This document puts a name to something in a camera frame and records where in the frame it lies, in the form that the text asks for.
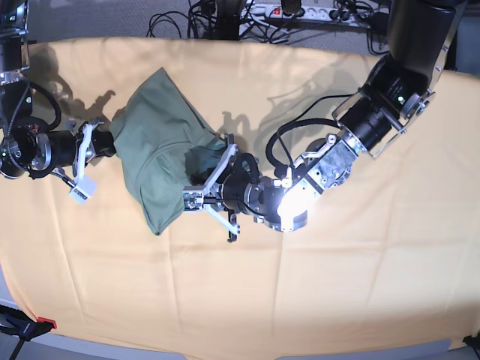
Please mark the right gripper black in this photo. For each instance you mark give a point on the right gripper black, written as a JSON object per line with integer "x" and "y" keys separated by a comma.
{"x": 65, "y": 146}

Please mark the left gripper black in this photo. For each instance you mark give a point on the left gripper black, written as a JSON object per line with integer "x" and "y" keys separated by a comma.
{"x": 234, "y": 182}

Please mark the green T-shirt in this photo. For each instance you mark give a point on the green T-shirt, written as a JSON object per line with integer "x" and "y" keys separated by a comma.
{"x": 163, "y": 143}

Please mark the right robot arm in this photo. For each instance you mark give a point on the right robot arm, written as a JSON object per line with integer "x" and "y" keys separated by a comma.
{"x": 32, "y": 143}

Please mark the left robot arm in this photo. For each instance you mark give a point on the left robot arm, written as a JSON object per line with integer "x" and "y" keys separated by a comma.
{"x": 396, "y": 92}

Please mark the yellow table cloth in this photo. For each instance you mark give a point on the yellow table cloth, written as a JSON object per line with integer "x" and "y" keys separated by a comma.
{"x": 388, "y": 259}

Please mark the white power strip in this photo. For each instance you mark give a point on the white power strip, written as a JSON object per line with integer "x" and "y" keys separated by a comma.
{"x": 273, "y": 13}

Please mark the blue clamp with red pad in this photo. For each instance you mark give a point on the blue clamp with red pad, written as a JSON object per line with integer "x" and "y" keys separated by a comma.
{"x": 16, "y": 323}

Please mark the black clamp at right corner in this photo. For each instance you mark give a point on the black clamp at right corner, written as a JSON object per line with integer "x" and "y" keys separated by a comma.
{"x": 473, "y": 341}

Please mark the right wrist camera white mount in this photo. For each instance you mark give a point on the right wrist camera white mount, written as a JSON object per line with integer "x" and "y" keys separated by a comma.
{"x": 81, "y": 186}

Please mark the black central stand post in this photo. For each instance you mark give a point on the black central stand post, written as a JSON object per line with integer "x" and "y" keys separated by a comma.
{"x": 226, "y": 26}

